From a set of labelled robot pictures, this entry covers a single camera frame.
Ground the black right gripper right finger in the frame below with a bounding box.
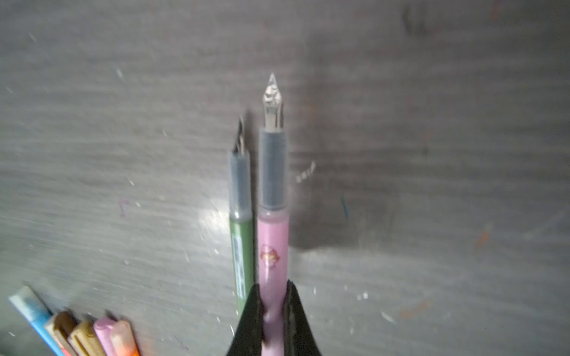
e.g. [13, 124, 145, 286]
[283, 280, 321, 356]

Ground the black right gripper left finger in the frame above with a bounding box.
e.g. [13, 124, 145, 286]
[227, 284, 264, 356]

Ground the pink fountain pen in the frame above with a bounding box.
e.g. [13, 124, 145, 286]
[257, 74, 289, 355]

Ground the green fountain pen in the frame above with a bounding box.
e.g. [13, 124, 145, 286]
[229, 120, 255, 314]

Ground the orange highlighter pen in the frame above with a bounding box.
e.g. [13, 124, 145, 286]
[110, 320, 140, 356]

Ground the gold tan capped pen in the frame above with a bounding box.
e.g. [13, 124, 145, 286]
[68, 320, 106, 356]

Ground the brown capped cream pen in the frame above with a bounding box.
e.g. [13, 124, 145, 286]
[44, 311, 80, 356]

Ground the blue highlighter pen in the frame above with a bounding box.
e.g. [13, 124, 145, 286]
[8, 286, 65, 356]

